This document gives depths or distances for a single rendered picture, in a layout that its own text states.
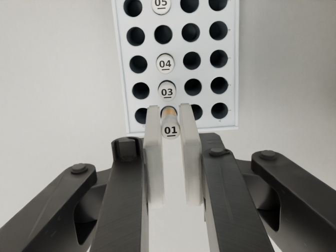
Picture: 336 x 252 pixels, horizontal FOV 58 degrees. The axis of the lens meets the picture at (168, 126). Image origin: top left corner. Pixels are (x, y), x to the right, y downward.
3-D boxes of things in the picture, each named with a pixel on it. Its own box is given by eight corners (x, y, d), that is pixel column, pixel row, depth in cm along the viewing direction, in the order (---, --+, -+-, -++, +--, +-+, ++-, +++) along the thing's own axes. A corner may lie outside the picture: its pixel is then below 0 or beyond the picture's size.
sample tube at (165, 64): (173, 65, 25) (175, 73, 20) (157, 66, 25) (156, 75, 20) (172, 49, 24) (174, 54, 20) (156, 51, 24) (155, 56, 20)
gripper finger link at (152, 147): (165, 209, 13) (148, 210, 13) (162, 148, 20) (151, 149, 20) (160, 145, 12) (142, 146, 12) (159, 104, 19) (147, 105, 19)
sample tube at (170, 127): (177, 118, 23) (181, 140, 19) (161, 120, 23) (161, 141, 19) (176, 103, 23) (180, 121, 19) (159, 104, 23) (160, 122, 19)
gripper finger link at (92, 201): (147, 219, 11) (67, 225, 11) (149, 162, 16) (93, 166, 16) (143, 183, 11) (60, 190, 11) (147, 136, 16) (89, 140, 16)
